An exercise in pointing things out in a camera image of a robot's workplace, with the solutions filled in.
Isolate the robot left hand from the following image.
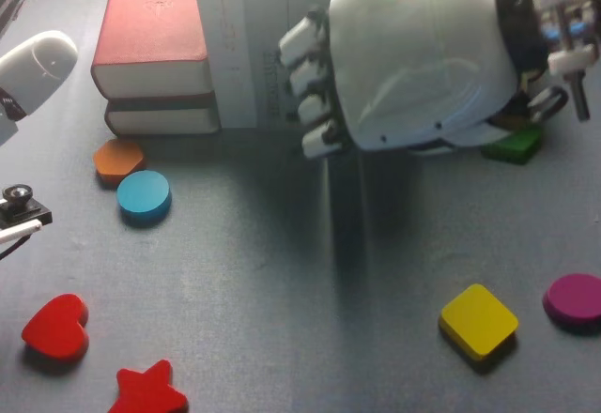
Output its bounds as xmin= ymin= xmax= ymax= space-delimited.
xmin=278 ymin=0 xmax=570 ymax=161

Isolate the grey table cloth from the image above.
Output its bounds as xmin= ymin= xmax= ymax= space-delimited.
xmin=0 ymin=0 xmax=601 ymax=413

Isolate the small black camera white bracket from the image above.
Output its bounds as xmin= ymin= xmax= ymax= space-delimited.
xmin=0 ymin=182 xmax=54 ymax=246

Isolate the magenta round block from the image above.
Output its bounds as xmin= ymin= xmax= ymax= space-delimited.
xmin=542 ymin=272 xmax=601 ymax=334

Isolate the Fashion India photo book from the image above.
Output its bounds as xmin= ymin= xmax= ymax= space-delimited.
xmin=238 ymin=0 xmax=296 ymax=131

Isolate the red heart block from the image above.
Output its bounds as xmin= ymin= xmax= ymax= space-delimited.
xmin=21 ymin=293 xmax=91 ymax=365

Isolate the blue round block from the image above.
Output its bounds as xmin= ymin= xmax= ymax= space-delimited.
xmin=116 ymin=169 xmax=173 ymax=226

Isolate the green rounded square block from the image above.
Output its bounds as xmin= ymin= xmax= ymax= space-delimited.
xmin=479 ymin=124 xmax=544 ymax=166

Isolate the white book gold lettered spine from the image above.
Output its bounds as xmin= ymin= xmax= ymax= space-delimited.
xmin=191 ymin=0 xmax=257 ymax=129

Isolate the orange hexagon block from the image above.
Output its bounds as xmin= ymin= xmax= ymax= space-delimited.
xmin=92 ymin=138 xmax=147 ymax=189

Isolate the red hardcover book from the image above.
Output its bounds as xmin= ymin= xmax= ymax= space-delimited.
xmin=89 ymin=0 xmax=215 ymax=99

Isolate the red star block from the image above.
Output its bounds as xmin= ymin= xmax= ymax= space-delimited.
xmin=107 ymin=359 xmax=190 ymax=413

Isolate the yellow rounded square block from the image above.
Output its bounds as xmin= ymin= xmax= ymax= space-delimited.
xmin=438 ymin=283 xmax=520 ymax=363

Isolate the thin black camera cable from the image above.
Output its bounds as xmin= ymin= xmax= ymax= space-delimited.
xmin=0 ymin=237 xmax=30 ymax=262

